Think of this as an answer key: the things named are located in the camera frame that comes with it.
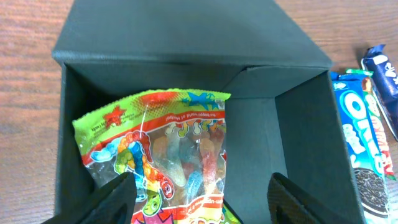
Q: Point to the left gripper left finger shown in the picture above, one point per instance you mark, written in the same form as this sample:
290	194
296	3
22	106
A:
112	203

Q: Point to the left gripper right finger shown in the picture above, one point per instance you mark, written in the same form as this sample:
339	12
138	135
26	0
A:
288	203

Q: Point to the Haribo gummy worms bag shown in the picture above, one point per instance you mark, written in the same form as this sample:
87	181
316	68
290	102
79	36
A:
173	142

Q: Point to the blue Oreo cookie pack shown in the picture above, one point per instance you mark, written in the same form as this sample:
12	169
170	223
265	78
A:
364	152

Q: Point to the dark green open box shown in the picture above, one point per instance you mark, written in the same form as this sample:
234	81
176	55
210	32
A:
281	117

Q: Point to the blue Dairy Milk bar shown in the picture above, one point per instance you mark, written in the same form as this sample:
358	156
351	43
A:
385	83

